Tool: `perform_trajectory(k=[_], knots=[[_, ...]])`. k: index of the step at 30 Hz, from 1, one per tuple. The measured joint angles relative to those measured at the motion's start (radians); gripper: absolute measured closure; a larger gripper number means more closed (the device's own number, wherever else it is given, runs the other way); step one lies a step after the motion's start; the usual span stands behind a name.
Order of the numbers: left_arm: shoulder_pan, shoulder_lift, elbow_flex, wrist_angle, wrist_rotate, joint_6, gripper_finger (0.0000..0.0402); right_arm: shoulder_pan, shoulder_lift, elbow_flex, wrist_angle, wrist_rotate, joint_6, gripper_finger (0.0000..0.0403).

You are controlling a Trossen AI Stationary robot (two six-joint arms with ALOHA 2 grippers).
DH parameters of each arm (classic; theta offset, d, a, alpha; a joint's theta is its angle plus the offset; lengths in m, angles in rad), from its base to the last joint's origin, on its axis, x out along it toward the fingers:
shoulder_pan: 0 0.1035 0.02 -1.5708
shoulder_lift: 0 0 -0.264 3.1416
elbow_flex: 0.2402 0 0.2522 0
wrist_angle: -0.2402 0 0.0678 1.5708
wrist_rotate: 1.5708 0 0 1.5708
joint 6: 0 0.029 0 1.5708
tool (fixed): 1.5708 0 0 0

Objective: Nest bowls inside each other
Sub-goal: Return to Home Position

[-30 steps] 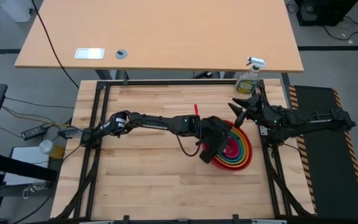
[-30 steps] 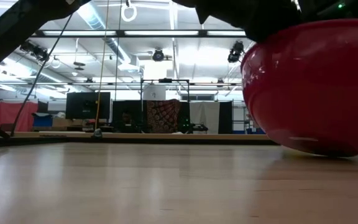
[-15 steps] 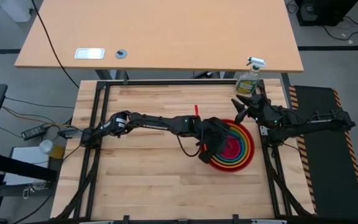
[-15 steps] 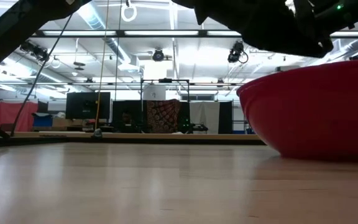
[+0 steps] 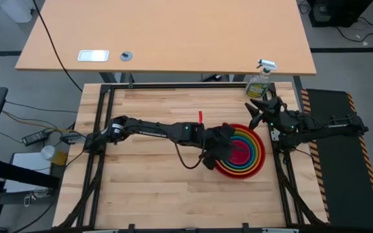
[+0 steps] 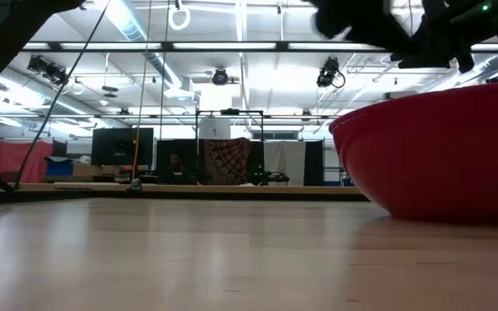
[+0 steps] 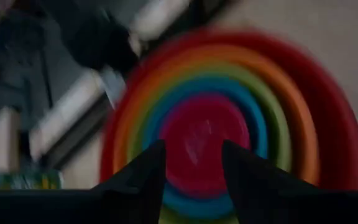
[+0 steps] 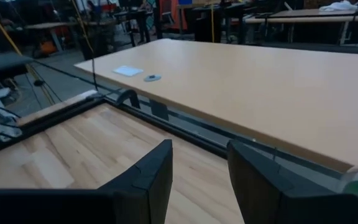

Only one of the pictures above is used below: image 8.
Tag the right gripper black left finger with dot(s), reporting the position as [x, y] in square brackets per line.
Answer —
[148, 186]

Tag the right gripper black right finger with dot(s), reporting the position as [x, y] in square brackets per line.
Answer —
[259, 186]

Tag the large beige table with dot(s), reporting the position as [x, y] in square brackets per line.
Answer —
[244, 93]

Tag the grey round disc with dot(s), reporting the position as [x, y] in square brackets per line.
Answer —
[152, 77]

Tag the white paper sheet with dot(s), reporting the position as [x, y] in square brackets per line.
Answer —
[128, 71]

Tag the long wooden bench table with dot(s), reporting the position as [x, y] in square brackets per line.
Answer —
[309, 17]

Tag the dark grey flat panel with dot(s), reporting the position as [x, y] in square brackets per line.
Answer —
[2, 65]

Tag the crumpled white cloth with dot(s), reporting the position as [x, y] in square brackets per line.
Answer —
[339, 6]

